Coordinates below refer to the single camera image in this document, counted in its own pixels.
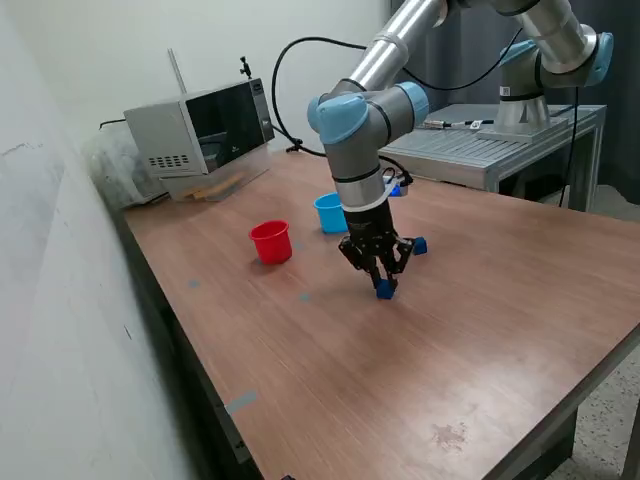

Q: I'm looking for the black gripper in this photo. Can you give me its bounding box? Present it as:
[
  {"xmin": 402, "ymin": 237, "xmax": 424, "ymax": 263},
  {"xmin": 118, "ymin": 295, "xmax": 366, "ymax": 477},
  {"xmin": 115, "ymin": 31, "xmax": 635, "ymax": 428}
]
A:
[{"xmin": 338, "ymin": 198, "xmax": 415, "ymax": 292}]

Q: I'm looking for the blue plastic cup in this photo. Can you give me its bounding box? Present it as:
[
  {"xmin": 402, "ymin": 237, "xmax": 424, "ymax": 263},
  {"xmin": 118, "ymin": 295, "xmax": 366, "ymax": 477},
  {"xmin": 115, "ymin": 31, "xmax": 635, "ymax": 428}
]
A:
[{"xmin": 313, "ymin": 193, "xmax": 350, "ymax": 235}]

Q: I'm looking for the red plastic cup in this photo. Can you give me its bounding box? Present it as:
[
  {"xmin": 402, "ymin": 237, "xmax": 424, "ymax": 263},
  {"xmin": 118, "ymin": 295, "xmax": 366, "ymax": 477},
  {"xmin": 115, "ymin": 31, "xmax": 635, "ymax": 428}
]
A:
[{"xmin": 248, "ymin": 219, "xmax": 293, "ymax": 266}]

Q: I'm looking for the aluminium profile robot stand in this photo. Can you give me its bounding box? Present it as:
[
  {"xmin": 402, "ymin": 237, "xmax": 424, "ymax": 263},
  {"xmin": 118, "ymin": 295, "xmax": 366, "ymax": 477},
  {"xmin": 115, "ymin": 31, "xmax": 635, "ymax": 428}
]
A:
[{"xmin": 377, "ymin": 103, "xmax": 608, "ymax": 211}]

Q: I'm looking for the long pale tape strip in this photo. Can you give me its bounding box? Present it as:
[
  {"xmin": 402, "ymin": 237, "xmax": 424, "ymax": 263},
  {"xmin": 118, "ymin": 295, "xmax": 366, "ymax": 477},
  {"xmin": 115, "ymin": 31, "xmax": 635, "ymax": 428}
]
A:
[{"xmin": 224, "ymin": 390, "xmax": 259, "ymax": 415}]

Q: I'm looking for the aluminium mounting plate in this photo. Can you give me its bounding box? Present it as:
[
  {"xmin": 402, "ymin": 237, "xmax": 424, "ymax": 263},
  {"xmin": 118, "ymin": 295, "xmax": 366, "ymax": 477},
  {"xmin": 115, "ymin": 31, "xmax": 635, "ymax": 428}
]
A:
[{"xmin": 477, "ymin": 115, "xmax": 570, "ymax": 143}]

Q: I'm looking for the silver microwave oven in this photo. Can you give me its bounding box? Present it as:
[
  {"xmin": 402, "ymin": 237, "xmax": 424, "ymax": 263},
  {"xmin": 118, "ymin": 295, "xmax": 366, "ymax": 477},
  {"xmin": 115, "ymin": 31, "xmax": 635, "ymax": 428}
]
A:
[{"xmin": 123, "ymin": 78, "xmax": 276, "ymax": 177}]

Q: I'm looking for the thin white rod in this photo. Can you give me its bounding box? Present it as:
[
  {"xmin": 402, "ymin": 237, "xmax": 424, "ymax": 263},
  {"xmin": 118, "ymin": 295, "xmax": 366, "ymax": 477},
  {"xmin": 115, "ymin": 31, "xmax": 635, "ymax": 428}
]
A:
[{"xmin": 167, "ymin": 48, "xmax": 188, "ymax": 95}]

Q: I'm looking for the translucent plastic bag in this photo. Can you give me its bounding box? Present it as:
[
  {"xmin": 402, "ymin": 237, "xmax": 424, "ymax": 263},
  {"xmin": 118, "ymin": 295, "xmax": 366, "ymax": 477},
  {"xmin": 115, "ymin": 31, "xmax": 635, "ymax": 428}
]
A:
[{"xmin": 82, "ymin": 122, "xmax": 171, "ymax": 211}]

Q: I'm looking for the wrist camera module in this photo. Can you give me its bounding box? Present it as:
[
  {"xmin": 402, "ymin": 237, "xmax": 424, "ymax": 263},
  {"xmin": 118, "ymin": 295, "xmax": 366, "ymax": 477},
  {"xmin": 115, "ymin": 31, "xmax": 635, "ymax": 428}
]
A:
[{"xmin": 380, "ymin": 167, "xmax": 414, "ymax": 199}]

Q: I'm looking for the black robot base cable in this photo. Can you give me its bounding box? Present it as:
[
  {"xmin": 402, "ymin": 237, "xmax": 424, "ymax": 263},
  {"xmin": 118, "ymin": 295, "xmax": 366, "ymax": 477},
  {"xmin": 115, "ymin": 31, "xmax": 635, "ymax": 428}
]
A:
[{"xmin": 417, "ymin": 118, "xmax": 496, "ymax": 129}]

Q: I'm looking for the thin black hanging cable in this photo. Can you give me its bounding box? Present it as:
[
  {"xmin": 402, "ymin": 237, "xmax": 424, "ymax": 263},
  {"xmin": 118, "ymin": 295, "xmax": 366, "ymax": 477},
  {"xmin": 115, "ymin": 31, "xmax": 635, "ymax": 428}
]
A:
[{"xmin": 558, "ymin": 85, "xmax": 580, "ymax": 209}]

